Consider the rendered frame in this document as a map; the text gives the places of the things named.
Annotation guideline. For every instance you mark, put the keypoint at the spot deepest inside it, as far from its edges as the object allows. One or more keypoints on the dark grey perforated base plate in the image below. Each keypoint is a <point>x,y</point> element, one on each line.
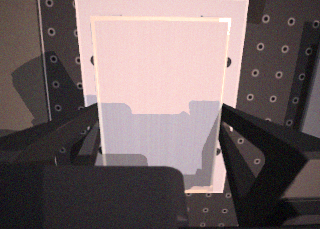
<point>280,47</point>

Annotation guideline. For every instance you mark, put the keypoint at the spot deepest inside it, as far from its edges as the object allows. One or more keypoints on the white well plate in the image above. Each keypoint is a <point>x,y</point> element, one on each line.
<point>150,18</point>

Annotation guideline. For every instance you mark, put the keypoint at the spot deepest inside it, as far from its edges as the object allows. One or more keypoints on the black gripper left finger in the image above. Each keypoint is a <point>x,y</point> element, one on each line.
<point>39,144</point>

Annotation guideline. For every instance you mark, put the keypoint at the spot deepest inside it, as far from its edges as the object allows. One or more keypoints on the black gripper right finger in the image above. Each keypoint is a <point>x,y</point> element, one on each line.
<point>291,169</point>

